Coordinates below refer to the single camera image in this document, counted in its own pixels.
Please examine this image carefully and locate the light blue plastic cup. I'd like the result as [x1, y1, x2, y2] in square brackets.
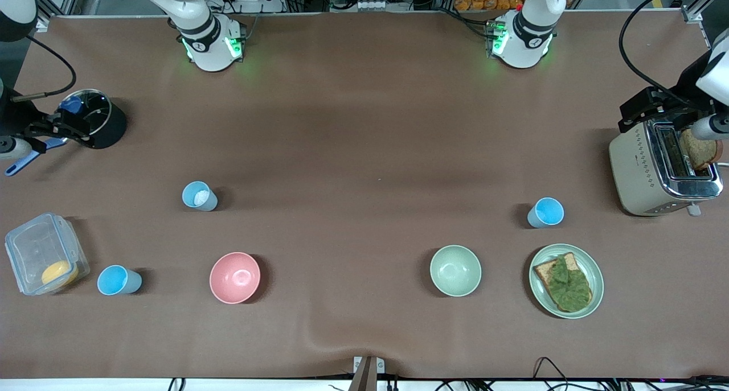
[182, 181, 219, 212]
[527, 197, 565, 229]
[97, 265, 143, 296]

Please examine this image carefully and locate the brown bread slice in toaster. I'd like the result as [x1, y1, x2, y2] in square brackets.
[681, 128, 723, 171]

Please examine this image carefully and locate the glass lid with blue knob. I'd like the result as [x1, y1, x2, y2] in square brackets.
[57, 89, 112, 138]

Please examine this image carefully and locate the beige and chrome toaster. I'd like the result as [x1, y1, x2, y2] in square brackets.
[608, 121, 724, 217]

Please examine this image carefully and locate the clear plastic food container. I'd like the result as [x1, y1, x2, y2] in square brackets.
[5, 212, 91, 296]

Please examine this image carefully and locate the yellow round food piece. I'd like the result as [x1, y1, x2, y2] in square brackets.
[41, 260, 79, 286]

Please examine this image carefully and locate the pale green plate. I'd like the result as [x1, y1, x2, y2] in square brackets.
[529, 243, 604, 320]

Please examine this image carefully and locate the brown bread slice under lettuce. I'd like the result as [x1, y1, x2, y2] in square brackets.
[533, 252, 593, 312]

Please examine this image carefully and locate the green lettuce leaf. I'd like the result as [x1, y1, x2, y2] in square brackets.
[548, 254, 593, 313]

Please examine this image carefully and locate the pink bowl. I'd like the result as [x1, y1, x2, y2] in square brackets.
[209, 252, 261, 304]

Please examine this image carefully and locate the pale green bowl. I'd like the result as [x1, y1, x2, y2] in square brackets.
[429, 245, 482, 298]

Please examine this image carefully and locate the brown table cover mat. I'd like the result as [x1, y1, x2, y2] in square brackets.
[0, 13, 729, 380]

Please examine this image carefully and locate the black pot with blue handle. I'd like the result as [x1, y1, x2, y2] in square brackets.
[6, 88, 127, 176]

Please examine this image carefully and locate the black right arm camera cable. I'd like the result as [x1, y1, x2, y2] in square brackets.
[10, 35, 78, 102]

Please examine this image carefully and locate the black cable loop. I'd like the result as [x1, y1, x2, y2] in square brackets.
[533, 357, 570, 391]

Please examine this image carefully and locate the grey metal camera bracket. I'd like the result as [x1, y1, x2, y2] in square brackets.
[353, 356, 385, 391]

